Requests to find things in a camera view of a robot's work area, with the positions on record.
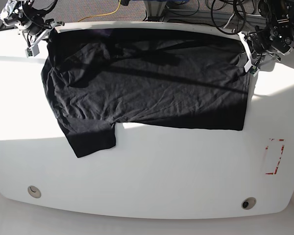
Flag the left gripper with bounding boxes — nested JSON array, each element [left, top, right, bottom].
[[231, 28, 281, 66]]

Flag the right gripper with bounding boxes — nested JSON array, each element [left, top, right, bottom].
[[17, 19, 64, 48]]

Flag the black t-shirt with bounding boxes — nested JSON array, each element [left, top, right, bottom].
[[41, 28, 249, 158]]

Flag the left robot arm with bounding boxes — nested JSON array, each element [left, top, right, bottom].
[[238, 0, 294, 71]]

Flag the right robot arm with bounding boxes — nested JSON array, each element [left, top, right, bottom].
[[0, 0, 65, 47]]

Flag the red tape rectangle marking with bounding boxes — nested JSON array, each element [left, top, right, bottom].
[[263, 139, 285, 175]]

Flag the right table grommet hole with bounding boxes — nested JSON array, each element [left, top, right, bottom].
[[241, 197, 256, 210]]

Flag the table grommet hole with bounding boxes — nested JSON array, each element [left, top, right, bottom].
[[27, 186, 41, 199], [241, 197, 256, 210]]

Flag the left table grommet hole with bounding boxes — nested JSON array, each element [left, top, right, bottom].
[[27, 186, 41, 199]]

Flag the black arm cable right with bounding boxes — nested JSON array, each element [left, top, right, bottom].
[[22, 0, 59, 27]]

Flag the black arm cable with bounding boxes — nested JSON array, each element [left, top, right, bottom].
[[22, 0, 59, 27], [210, 0, 250, 35]]

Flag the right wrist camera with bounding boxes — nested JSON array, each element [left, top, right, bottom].
[[25, 45, 40, 58]]

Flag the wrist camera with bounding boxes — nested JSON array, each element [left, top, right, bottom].
[[244, 61, 260, 77], [25, 45, 40, 58]]

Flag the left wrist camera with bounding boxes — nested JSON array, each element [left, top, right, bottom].
[[244, 61, 260, 77]]

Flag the white cable on floor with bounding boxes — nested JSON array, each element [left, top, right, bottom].
[[222, 11, 250, 29]]

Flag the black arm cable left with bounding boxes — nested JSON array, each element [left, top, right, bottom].
[[210, 0, 250, 35]]

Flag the yellow cable on floor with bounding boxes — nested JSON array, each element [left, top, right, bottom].
[[78, 0, 121, 22]]

